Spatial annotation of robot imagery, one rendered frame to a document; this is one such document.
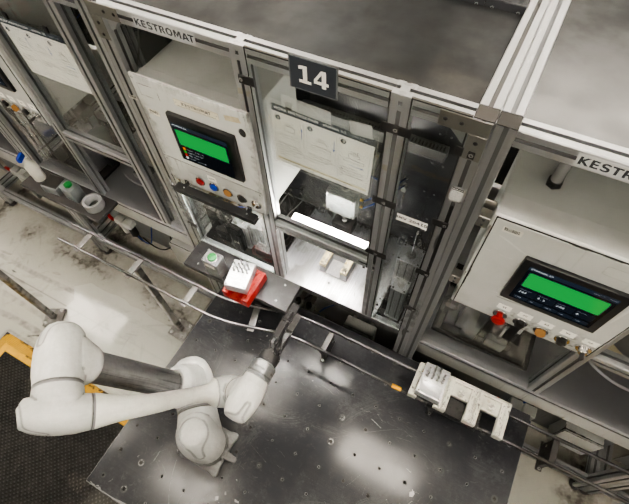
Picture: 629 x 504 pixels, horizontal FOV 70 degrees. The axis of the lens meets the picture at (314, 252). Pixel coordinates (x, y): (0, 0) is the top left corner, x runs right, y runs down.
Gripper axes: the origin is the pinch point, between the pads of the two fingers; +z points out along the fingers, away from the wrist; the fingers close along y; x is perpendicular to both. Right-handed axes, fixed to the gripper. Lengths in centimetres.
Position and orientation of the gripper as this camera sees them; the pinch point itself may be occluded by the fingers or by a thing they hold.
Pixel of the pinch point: (294, 315)
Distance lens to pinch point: 167.9
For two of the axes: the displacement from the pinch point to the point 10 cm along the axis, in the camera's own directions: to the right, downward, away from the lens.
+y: -0.3, -5.3, -8.5
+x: -8.8, -3.8, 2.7
